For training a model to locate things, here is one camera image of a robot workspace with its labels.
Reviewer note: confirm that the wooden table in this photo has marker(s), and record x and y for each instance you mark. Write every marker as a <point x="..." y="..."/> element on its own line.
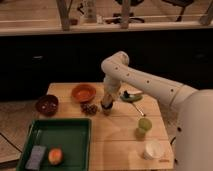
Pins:
<point x="114" y="144"/>

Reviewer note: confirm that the white metal cup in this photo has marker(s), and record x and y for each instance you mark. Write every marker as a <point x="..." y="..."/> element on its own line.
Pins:
<point x="153" y="150"/>

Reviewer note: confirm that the metal spoon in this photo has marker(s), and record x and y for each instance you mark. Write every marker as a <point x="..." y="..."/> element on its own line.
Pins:
<point x="140" y="111"/>

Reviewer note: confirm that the bunch of dark grapes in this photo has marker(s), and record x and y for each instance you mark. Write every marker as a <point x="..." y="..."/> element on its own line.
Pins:
<point x="89" y="109"/>

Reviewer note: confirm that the green plastic tray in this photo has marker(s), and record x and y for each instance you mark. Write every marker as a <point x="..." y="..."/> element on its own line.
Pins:
<point x="72" y="136"/>

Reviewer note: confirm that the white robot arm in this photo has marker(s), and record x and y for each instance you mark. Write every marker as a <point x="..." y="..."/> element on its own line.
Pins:
<point x="194" y="140"/>

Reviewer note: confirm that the orange bowl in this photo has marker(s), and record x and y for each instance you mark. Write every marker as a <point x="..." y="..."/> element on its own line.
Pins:
<point x="83" y="93"/>

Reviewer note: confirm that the grey sponge eraser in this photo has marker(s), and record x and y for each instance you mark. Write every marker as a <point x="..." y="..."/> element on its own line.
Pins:
<point x="36" y="158"/>

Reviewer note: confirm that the tan black gripper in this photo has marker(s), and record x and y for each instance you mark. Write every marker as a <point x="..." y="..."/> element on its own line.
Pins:
<point x="107" y="104"/>

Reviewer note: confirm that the orange peach fruit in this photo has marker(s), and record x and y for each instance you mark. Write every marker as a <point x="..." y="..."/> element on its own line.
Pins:
<point x="55" y="156"/>

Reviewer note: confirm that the dark brown bowl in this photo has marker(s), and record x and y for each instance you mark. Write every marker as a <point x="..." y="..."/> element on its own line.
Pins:
<point x="47" y="105"/>

